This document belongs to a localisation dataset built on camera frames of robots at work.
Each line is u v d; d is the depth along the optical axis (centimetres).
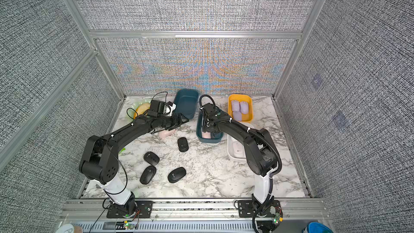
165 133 99
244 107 109
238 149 90
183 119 82
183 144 92
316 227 62
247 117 105
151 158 87
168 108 82
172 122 80
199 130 98
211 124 67
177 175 83
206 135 95
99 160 47
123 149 56
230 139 94
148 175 83
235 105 110
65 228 65
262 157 50
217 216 73
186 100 122
